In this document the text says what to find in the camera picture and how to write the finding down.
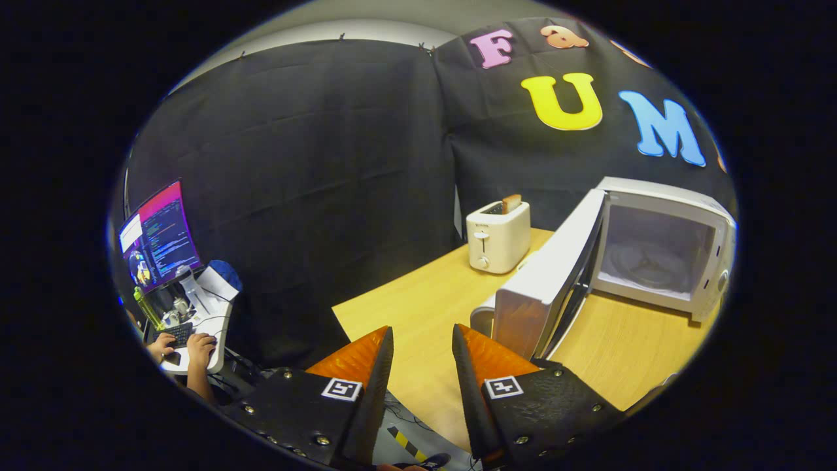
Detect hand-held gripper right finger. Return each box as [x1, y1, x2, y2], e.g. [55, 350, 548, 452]
[451, 323, 628, 470]

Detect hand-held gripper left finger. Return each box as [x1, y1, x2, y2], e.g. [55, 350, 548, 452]
[222, 326, 395, 468]

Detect white microwave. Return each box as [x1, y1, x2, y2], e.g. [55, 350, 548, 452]
[471, 175, 738, 360]

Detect green bottle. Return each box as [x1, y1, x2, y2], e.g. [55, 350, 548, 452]
[133, 287, 164, 331]

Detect glass turntable plate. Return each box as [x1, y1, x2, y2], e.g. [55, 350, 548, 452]
[605, 245, 691, 292]

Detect computer monitor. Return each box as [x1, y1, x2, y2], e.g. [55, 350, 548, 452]
[118, 179, 205, 295]

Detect black keyboard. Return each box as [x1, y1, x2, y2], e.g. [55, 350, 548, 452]
[163, 321, 195, 349]

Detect white desk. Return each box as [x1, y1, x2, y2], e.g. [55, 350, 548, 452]
[157, 298, 233, 375]

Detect white paper sheet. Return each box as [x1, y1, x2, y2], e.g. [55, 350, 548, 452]
[196, 265, 239, 302]

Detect blue cap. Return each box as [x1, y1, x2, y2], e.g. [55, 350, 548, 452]
[208, 260, 243, 292]

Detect white toaster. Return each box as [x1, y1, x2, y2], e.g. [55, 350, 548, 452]
[466, 200, 532, 275]

